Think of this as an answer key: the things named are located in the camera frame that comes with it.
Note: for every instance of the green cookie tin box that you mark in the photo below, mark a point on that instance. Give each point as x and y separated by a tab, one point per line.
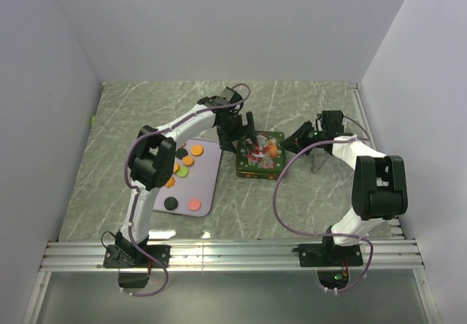
255	172

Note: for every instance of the black sandwich cookie top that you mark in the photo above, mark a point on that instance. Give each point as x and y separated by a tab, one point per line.
181	153

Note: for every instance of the black sandwich cookie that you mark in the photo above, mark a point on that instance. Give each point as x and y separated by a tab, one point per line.
170	203
181	153

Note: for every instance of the gold tin lid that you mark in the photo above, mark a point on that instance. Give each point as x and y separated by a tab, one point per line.
267	153

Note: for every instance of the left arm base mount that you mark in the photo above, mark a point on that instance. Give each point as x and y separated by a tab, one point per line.
134	267

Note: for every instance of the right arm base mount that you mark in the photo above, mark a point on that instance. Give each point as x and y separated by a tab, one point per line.
329	255

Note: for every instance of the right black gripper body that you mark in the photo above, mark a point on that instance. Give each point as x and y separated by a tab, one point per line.
314	136

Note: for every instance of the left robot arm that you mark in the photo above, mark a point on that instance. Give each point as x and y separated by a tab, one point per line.
150	161

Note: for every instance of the orange swirl cookie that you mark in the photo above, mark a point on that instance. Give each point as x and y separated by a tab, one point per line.
170	182

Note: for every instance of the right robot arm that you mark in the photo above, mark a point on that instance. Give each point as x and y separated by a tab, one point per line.
379	191

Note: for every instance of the black sandwich cookie bottom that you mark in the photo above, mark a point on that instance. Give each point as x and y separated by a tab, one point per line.
170	203

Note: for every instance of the pink sandwich cookie bottom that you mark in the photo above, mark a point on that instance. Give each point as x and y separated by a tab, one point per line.
194	204

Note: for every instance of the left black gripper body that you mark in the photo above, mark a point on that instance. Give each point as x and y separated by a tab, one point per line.
231	131

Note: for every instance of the green macaron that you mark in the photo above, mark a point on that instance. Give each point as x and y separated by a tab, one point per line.
182	172

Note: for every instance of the purple plastic tray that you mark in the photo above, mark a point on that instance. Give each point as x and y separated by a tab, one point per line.
200	183

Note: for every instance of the round tan biscuit top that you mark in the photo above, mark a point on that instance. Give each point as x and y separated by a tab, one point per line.
196	150

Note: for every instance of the aluminium rail frame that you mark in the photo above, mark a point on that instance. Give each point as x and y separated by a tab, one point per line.
236	265

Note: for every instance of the orange round cookie middle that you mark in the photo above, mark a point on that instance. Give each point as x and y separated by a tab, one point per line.
188	160

